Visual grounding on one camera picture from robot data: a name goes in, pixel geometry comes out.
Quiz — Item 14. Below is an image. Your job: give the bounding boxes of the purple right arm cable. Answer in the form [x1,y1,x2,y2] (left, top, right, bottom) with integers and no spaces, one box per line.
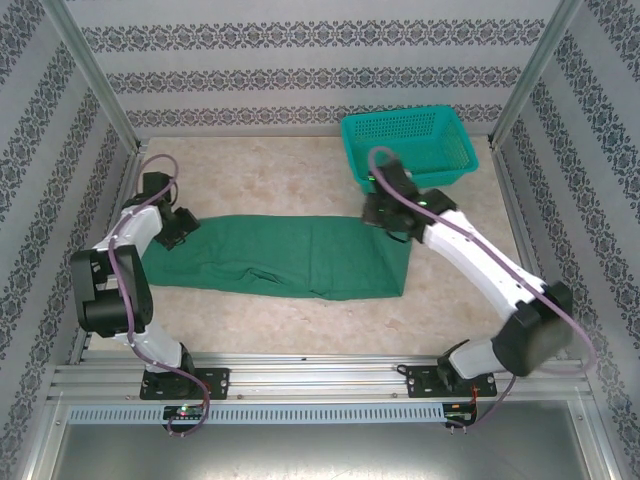
[368,146,599,431]

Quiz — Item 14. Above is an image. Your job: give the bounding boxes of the teal plastic mesh basket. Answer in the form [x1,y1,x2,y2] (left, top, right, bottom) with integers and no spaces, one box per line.
[340,104,480,196]

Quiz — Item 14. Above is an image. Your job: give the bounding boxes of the metal sheet shelf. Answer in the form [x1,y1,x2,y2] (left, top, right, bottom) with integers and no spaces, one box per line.
[29,420,616,480]

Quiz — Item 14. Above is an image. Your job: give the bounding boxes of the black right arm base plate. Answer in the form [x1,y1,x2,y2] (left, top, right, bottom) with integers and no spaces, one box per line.
[403,363,499,400]

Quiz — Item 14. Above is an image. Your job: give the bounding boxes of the small circuit board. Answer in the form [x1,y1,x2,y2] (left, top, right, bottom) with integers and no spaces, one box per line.
[162,405,209,421]
[444,403,479,426]

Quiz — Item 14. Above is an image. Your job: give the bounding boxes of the green long pants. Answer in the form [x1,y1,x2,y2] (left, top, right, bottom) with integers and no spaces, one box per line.
[138,213,412,302]

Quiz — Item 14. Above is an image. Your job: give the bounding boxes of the aluminium frame post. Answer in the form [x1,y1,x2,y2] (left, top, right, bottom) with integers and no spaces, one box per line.
[489,0,584,146]
[42,0,146,151]

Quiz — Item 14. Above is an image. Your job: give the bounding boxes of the aluminium mounting rail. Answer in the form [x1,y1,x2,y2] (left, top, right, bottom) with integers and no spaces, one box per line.
[47,353,594,401]

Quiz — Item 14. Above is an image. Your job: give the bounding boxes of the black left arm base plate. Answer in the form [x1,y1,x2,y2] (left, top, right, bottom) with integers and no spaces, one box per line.
[139,367,231,401]

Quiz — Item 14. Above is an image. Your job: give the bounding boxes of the slotted grey cable duct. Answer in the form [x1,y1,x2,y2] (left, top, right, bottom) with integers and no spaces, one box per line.
[67,403,446,425]

